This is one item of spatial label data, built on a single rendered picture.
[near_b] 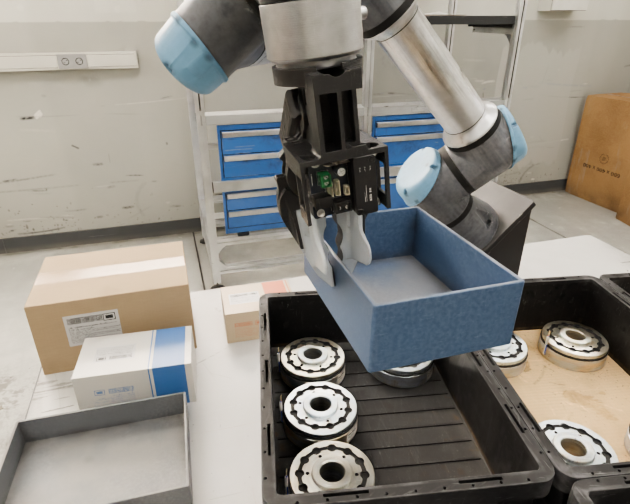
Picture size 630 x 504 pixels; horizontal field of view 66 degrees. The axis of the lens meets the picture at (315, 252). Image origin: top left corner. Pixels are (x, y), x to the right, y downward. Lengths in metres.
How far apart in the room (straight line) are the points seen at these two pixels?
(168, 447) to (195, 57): 0.63
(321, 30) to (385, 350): 0.26
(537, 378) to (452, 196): 0.39
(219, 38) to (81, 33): 2.77
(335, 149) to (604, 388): 0.65
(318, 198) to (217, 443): 0.59
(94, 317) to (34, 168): 2.42
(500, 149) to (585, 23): 3.46
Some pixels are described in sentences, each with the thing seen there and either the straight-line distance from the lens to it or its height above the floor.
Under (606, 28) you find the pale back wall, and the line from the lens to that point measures 4.59.
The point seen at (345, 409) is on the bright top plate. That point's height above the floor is 0.86.
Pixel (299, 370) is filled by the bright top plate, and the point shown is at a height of 0.86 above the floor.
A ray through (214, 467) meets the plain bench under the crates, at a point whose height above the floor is 0.70.
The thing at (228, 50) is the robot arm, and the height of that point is 1.32.
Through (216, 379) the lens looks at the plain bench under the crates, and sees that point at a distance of 1.01.
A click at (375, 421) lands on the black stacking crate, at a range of 0.74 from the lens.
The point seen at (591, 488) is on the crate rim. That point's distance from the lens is 0.60.
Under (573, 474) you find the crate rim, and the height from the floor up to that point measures 0.93.
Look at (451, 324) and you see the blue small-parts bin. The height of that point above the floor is 1.10.
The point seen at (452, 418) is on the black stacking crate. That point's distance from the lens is 0.76.
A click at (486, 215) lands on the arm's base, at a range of 1.14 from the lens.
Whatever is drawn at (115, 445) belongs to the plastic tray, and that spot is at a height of 0.70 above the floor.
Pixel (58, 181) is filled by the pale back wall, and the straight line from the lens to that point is 3.41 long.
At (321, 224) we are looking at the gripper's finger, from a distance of 0.45.
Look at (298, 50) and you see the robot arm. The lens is 0.37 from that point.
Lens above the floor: 1.35
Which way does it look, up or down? 26 degrees down
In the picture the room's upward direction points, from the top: straight up
